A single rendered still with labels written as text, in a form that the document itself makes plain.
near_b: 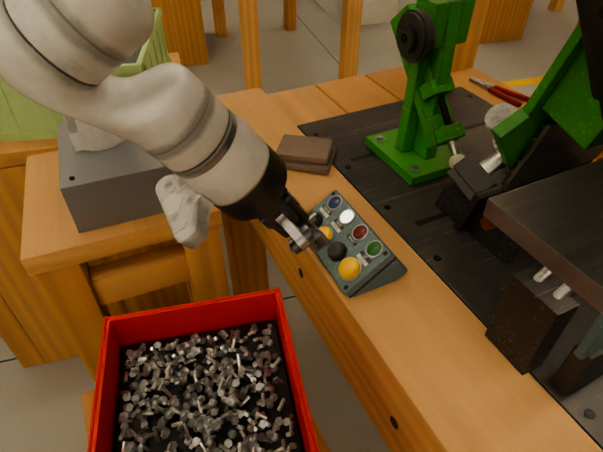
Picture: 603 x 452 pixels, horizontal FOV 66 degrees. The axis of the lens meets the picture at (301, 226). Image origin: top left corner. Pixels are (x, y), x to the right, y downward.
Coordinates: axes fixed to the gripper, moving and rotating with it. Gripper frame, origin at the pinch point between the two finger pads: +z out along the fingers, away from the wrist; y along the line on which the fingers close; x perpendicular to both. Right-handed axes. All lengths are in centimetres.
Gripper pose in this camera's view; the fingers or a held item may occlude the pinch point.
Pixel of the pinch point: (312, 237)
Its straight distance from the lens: 52.2
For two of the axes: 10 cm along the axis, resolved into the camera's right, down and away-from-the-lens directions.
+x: -7.4, 6.6, 1.2
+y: -4.3, -6.0, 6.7
